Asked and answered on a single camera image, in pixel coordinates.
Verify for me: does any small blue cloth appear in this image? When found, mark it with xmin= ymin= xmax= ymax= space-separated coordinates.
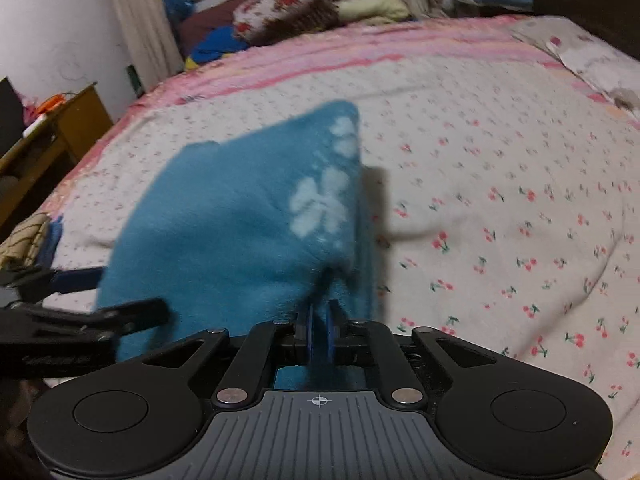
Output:
xmin=40 ymin=215 xmax=66 ymax=266

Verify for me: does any orange item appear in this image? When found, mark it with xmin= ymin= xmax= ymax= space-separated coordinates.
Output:
xmin=35 ymin=92 xmax=68 ymax=113

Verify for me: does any wooden desk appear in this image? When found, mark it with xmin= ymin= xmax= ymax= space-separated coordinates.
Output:
xmin=0 ymin=82 xmax=113 ymax=231

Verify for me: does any white floral pillow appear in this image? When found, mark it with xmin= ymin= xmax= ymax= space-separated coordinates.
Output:
xmin=510 ymin=15 xmax=640 ymax=121

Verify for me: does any beige brown striped sweater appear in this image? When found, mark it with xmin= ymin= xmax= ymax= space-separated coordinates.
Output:
xmin=0 ymin=212 xmax=51 ymax=268

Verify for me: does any red floral folded quilt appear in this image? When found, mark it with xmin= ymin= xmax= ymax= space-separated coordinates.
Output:
xmin=232 ymin=0 xmax=328 ymax=38

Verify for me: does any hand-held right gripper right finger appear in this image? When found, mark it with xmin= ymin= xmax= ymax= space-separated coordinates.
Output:
xmin=325 ymin=300 xmax=503 ymax=406

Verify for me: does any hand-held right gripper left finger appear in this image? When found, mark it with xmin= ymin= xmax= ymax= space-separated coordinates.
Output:
xmin=142 ymin=305 xmax=316 ymax=408

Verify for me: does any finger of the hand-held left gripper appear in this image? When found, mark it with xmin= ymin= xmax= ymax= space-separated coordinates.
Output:
xmin=30 ymin=297 xmax=169 ymax=333
xmin=0 ymin=265 xmax=106 ymax=306

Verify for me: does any teal knit sweater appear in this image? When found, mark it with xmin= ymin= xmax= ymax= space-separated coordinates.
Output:
xmin=95 ymin=100 xmax=386 ymax=391

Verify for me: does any cherry print bed sheet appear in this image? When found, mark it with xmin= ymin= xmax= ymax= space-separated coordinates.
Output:
xmin=0 ymin=12 xmax=640 ymax=476

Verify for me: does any dark red bed cover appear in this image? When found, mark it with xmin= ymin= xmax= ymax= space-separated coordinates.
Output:
xmin=177 ymin=0 xmax=386 ymax=58

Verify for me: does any green bag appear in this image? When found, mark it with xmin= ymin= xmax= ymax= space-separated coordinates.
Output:
xmin=126 ymin=65 xmax=146 ymax=96

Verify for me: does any blue plastic bag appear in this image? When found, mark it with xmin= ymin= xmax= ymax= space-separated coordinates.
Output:
xmin=161 ymin=0 xmax=193 ymax=31

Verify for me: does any bright blue cloth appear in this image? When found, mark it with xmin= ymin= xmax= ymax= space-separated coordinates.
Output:
xmin=185 ymin=25 xmax=251 ymax=68

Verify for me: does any black monitor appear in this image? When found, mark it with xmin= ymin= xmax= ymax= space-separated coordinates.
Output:
xmin=0 ymin=77 xmax=23 ymax=151

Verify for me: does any pale yellow pillow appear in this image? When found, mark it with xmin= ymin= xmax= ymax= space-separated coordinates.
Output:
xmin=337 ymin=0 xmax=411 ymax=23

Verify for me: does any brown checked blanket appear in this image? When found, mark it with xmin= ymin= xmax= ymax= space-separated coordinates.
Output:
xmin=260 ymin=0 xmax=343 ymax=43

